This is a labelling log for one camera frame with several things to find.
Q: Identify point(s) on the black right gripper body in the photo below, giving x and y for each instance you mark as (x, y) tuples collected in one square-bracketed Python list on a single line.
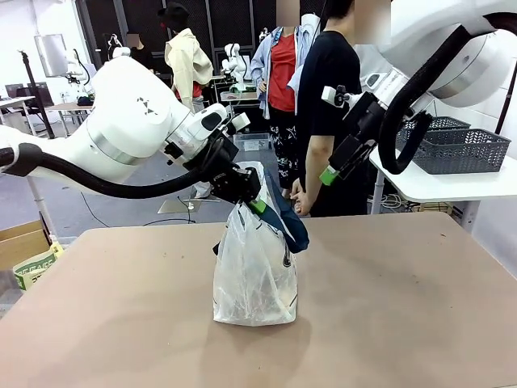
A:
[(353, 155)]

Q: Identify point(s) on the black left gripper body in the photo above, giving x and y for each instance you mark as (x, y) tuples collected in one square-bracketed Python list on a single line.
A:
[(236, 182)]

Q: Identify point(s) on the person's right forearm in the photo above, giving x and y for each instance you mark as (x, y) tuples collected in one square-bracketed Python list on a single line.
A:
[(313, 161)]

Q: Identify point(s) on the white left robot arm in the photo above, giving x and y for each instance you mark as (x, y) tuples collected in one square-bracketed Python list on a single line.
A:
[(121, 121)]

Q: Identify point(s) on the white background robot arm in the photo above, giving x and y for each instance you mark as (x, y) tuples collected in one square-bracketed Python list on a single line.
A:
[(232, 60), (121, 51)]

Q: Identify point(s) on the person's right hand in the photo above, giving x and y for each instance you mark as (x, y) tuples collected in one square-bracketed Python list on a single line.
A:
[(305, 202)]

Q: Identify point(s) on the person's left hand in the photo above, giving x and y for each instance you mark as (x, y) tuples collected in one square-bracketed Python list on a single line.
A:
[(297, 192)]

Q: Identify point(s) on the clear plastic storage box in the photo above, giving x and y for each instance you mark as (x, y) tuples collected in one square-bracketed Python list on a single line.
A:
[(252, 142)]

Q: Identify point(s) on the person in black T-shirt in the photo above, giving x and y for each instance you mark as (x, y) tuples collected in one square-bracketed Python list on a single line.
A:
[(331, 101)]

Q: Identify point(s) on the grey background table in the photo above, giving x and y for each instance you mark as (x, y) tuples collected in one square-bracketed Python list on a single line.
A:
[(238, 96)]

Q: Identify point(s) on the white side table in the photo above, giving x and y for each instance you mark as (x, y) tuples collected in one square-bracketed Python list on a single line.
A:
[(444, 186)]

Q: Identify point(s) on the woman in red top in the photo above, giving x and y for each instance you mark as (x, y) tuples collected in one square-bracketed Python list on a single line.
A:
[(280, 72)]

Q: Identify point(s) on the mannequin with cream jacket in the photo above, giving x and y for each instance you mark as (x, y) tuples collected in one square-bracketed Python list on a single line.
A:
[(187, 68)]

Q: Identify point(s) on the black slanted pole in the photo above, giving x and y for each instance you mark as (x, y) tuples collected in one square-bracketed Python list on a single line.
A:
[(507, 101)]

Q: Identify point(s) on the background person in black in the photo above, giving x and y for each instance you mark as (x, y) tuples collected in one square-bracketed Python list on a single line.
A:
[(137, 48)]

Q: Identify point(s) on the wood-top background table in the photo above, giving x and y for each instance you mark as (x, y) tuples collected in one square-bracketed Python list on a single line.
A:
[(68, 107)]

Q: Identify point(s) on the green and white sack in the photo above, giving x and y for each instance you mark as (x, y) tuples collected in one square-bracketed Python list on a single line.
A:
[(36, 268)]

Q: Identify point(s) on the black tripod stand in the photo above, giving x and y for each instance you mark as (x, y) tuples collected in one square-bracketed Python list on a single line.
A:
[(36, 93)]

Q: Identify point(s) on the brown cardboard box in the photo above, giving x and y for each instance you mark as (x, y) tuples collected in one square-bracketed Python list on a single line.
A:
[(20, 242)]

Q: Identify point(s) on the white board panel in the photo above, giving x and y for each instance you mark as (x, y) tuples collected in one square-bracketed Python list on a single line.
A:
[(50, 54)]

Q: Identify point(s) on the white background desk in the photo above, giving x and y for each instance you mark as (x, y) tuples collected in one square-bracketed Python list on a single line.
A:
[(16, 101)]

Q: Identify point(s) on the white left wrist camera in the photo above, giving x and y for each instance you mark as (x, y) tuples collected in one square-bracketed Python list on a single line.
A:
[(240, 121)]

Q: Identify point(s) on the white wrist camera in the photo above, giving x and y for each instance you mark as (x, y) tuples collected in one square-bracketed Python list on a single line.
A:
[(240, 121), (333, 95)]

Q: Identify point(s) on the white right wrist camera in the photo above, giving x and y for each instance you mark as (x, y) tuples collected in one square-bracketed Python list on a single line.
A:
[(333, 95)]

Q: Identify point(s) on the mannequin floor base plate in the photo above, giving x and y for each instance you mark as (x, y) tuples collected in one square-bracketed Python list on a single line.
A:
[(177, 206)]

